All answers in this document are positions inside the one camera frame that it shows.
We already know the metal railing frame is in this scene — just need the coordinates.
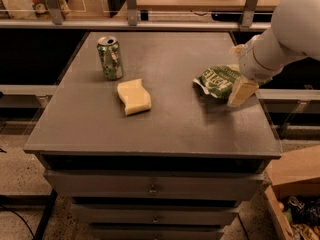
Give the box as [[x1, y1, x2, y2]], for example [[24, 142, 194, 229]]
[[0, 0, 282, 31]]

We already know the grey drawer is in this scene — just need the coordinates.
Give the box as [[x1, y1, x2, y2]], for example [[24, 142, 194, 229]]
[[72, 204, 237, 226], [90, 225, 224, 240], [44, 170, 264, 200]]

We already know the green soda can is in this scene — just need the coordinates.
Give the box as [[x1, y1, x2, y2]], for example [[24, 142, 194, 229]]
[[97, 36, 123, 80]]

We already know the bottom grey drawer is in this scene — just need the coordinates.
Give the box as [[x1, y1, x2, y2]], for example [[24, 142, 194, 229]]
[[90, 225, 224, 240]]

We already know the green jalapeno chip bag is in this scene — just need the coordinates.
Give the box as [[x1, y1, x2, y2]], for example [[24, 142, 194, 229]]
[[193, 64, 241, 100]]

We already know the top grey drawer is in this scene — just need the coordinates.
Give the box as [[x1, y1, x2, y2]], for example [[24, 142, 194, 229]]
[[44, 170, 264, 200]]

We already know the grey drawer cabinet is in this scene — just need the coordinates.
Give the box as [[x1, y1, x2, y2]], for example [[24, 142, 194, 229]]
[[25, 32, 280, 231]]

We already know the yellow sponge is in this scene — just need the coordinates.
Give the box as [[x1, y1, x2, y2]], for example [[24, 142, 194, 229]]
[[117, 79, 152, 116]]

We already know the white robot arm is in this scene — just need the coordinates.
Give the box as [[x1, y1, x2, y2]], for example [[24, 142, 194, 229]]
[[228, 0, 320, 107]]

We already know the white and orange bag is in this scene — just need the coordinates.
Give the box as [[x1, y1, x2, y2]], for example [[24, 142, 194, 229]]
[[0, 0, 49, 19]]

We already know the cardboard box with snacks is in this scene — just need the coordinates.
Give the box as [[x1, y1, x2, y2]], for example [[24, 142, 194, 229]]
[[265, 146, 320, 240]]

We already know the middle grey drawer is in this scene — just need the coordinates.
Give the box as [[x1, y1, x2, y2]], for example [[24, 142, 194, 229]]
[[72, 204, 237, 226]]

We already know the black floor cable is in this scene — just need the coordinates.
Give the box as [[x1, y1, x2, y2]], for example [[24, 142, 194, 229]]
[[0, 204, 37, 240]]

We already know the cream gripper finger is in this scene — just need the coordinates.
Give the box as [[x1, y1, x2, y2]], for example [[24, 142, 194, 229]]
[[227, 77, 259, 107]]

